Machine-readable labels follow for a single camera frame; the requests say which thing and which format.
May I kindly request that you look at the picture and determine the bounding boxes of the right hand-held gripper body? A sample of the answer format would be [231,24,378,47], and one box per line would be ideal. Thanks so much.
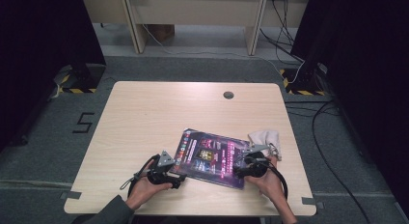
[242,144,270,180]

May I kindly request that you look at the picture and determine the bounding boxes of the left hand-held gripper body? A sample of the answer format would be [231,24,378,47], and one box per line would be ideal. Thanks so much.
[147,150,177,185]

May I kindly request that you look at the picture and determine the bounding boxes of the white cloth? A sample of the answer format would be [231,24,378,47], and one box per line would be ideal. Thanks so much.
[247,129,283,161]

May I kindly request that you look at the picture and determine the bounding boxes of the glossy magazine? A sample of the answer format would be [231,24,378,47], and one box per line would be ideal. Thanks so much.
[170,127,253,190]

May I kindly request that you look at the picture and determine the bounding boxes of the person's left hand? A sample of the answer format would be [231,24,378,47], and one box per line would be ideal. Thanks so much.
[124,159,174,211]

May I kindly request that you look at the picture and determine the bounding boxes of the person's right hand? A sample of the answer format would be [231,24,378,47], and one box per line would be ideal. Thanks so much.
[245,155,287,204]

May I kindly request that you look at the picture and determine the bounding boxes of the grey tape piece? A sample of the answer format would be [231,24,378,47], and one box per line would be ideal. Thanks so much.
[59,190,83,201]
[301,196,325,210]

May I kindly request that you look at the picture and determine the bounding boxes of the black stand base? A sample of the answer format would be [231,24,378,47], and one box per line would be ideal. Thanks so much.
[52,63,107,95]
[279,62,330,97]

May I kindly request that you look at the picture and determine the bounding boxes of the brown cardboard box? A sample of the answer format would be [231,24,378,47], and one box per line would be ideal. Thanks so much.
[148,24,176,43]

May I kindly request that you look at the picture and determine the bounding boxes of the black curtain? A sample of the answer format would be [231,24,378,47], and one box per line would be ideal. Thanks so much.
[0,0,107,152]
[289,0,409,217]

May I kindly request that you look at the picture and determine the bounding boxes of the beige wooden desk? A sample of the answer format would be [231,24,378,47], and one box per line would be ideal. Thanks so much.
[80,0,312,56]

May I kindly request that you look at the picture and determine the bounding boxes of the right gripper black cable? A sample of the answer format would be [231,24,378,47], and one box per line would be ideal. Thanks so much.
[265,161,289,200]

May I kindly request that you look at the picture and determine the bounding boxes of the long black floor cable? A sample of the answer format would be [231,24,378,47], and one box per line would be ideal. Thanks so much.
[311,100,372,224]

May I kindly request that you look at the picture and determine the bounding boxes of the thick black cable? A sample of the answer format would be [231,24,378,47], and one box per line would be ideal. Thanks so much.
[259,28,306,64]

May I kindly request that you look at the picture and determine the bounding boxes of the white floor cable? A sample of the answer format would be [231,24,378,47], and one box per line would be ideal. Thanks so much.
[141,23,306,86]

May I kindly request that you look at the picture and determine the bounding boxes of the thin black cable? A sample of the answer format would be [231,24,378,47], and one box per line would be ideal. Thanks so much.
[271,0,296,46]

